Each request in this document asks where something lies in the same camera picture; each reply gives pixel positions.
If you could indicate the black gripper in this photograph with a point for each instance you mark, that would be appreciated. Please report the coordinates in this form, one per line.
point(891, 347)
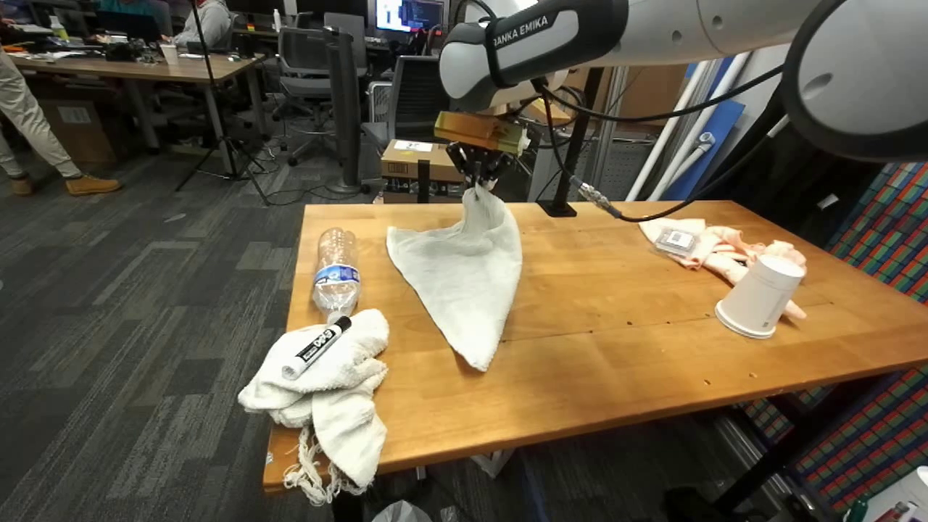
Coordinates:
point(479, 145)

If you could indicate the white towel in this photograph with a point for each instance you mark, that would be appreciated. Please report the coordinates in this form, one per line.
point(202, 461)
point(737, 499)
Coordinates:
point(466, 273)

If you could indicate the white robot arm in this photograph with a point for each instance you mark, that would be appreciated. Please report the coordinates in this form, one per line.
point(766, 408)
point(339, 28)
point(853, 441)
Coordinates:
point(853, 77)

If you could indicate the small wooden side table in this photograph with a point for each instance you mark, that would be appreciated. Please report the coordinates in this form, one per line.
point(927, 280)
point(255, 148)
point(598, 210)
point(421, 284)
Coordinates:
point(418, 168)

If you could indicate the black vertical pole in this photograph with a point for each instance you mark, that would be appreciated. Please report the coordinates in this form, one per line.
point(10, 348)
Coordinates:
point(559, 205)

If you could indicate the grey office chair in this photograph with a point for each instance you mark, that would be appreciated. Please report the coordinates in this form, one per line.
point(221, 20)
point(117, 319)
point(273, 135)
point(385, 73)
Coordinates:
point(416, 96)

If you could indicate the computer monitor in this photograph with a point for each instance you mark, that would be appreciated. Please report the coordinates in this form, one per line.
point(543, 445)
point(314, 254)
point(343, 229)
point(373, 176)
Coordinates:
point(408, 15)

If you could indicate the clear plastic water bottle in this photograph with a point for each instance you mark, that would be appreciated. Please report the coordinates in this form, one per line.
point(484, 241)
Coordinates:
point(339, 277)

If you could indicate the small card on cloth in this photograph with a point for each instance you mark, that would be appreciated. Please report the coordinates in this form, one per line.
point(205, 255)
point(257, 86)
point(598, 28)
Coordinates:
point(677, 241)

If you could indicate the pink cloth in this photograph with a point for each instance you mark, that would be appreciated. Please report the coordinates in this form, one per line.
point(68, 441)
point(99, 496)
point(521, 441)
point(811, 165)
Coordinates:
point(727, 254)

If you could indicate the black and white marker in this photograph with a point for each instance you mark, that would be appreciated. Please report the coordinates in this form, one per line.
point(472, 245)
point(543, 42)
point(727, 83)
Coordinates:
point(318, 348)

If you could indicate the crumpled white rag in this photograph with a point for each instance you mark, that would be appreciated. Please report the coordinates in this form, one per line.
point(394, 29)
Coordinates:
point(330, 403)

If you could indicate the white paper cup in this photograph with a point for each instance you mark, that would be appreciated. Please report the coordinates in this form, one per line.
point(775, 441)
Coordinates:
point(761, 297)

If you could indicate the wooden office desk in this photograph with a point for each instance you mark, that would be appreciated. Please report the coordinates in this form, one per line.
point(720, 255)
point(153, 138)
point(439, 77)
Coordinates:
point(208, 73)

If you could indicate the person in beige trousers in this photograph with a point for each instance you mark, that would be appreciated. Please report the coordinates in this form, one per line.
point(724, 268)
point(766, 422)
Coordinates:
point(21, 109)

